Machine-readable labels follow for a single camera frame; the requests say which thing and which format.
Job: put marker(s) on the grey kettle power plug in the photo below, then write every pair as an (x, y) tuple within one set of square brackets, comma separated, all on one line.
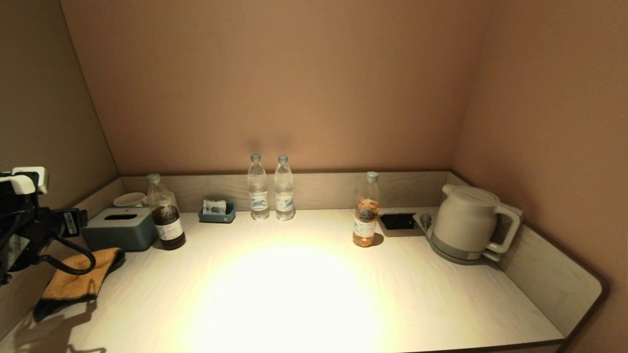
[(426, 220)]

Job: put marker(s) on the grey kettle base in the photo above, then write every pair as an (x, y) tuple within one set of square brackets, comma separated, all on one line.
[(445, 255)]

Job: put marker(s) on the small blue-grey tray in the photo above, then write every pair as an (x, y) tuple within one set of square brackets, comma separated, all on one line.
[(218, 217)]

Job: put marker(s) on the black recessed power socket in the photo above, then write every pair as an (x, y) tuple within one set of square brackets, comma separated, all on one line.
[(397, 221)]

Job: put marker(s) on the plastic bottle with dark drink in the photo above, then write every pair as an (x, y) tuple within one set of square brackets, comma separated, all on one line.
[(170, 226)]

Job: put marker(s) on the plastic bottle with orange tea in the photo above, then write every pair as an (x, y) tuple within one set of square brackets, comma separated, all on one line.
[(365, 220)]

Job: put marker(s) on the yellow cloth with dark backing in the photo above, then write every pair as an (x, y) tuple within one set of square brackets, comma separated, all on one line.
[(73, 279)]

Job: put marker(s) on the white tea sachet packet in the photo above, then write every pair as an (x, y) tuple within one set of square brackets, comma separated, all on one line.
[(215, 206)]

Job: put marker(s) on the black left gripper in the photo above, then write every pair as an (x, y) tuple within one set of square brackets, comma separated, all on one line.
[(29, 225)]

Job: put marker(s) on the white ceramic cup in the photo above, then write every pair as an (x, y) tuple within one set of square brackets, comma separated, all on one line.
[(130, 199)]

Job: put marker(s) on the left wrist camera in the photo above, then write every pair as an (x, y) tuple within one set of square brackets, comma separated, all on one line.
[(27, 177)]

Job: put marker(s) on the clear water bottle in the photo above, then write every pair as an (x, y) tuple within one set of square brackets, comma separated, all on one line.
[(258, 196), (284, 196)]

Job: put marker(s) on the cream electric kettle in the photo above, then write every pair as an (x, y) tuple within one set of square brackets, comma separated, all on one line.
[(464, 220)]

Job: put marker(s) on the grey-blue tissue box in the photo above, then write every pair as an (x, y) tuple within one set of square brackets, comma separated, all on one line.
[(117, 234)]

